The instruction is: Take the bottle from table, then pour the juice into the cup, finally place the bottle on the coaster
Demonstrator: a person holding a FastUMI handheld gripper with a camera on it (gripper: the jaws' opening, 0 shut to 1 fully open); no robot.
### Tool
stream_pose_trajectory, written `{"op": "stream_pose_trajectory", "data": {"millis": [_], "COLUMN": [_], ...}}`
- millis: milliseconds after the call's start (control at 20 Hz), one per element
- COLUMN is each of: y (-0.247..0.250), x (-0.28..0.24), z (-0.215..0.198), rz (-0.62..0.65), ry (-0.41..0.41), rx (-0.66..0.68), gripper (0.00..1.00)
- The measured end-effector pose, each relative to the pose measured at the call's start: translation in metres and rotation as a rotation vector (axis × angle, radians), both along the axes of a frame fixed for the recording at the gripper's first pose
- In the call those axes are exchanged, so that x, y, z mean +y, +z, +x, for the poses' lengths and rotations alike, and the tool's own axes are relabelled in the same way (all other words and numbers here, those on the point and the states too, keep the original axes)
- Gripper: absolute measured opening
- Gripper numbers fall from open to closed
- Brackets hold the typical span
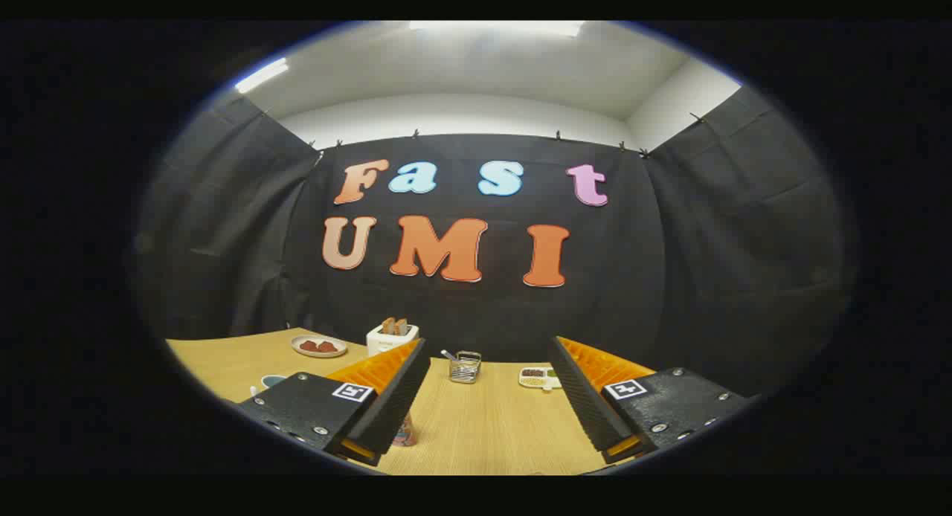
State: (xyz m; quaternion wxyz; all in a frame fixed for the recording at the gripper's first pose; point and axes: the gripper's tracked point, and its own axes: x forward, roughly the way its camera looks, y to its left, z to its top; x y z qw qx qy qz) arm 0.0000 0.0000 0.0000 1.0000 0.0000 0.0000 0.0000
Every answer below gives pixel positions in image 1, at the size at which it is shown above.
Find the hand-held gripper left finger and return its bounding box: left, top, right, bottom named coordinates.
left=237, top=338, right=432, bottom=468

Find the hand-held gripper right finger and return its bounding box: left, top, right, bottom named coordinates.
left=548, top=335, right=752, bottom=465

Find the silver juice bottle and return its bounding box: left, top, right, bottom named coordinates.
left=390, top=412, right=419, bottom=448

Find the white divided snack tray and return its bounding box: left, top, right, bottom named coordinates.
left=518, top=367, right=562, bottom=390

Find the white toaster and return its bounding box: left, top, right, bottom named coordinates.
left=366, top=322, right=419, bottom=357

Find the wooden table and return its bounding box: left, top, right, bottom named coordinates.
left=165, top=327, right=659, bottom=476

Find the small plate with red food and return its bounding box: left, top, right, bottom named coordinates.
left=291, top=335, right=348, bottom=358

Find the black backdrop cloth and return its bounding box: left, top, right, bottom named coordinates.
left=134, top=85, right=852, bottom=398

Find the small ceiling light panel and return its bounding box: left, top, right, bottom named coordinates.
left=236, top=57, right=289, bottom=94

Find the metal wire basket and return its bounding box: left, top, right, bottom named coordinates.
left=448, top=350, right=482, bottom=384

